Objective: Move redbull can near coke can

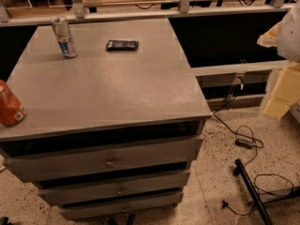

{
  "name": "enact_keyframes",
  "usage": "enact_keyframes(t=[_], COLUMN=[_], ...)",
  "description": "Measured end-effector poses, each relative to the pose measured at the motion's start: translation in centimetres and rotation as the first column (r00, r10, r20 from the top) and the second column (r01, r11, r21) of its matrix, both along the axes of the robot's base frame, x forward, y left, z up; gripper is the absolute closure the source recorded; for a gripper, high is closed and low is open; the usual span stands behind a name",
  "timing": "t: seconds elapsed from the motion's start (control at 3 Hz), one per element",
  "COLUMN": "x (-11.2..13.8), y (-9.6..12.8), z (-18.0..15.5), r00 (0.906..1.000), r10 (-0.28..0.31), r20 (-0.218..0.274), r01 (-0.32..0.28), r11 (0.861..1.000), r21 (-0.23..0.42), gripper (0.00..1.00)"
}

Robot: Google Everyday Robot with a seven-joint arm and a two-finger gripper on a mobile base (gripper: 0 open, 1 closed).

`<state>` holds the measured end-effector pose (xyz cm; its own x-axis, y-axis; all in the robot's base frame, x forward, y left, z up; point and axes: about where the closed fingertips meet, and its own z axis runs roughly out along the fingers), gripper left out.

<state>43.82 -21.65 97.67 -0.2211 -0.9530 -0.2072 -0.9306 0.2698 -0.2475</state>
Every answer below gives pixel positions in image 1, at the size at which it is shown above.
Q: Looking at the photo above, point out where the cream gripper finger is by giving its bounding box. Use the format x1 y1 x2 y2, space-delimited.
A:
257 22 281 48
263 63 300 120

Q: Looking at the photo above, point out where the silver blue redbull can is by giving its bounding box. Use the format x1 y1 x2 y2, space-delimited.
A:
51 16 77 58

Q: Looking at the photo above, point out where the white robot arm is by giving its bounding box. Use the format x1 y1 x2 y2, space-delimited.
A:
257 1 300 119

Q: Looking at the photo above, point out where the grey metal railing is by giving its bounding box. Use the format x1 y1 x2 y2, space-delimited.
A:
0 0 292 27

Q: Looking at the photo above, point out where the black metal stand leg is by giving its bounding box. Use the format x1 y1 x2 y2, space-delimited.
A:
234 159 274 225

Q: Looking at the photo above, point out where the middle grey drawer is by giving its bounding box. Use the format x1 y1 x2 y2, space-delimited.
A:
38 170 189 205

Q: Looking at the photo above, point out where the grey drawer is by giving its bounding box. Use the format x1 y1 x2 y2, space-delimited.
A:
59 190 183 220
4 135 203 183
38 170 189 205

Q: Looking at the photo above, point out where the dark snack bar packet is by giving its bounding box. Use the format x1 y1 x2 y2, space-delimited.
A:
106 39 139 52

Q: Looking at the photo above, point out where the grey drawer cabinet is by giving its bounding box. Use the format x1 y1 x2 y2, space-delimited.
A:
0 19 211 210

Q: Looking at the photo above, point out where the bottom grey drawer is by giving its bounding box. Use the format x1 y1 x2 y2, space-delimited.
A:
59 190 183 220

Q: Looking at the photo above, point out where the top grey drawer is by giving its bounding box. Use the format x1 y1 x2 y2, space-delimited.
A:
4 135 203 183

